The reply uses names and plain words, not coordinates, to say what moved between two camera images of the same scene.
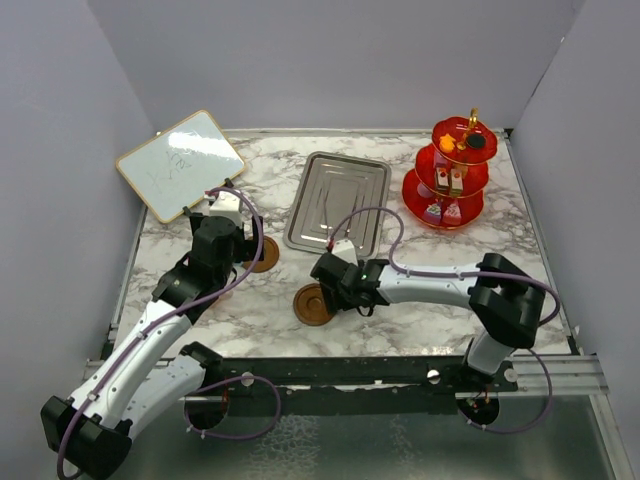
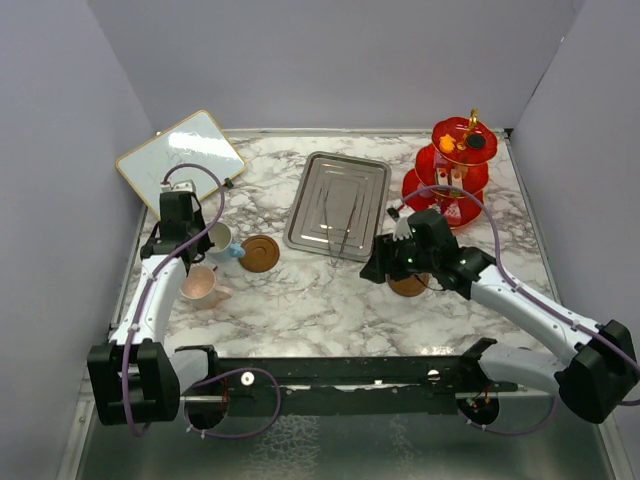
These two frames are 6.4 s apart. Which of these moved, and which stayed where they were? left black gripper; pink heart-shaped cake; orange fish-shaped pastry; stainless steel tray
Moved: left black gripper
Stayed: orange fish-shaped pastry; pink heart-shaped cake; stainless steel tray
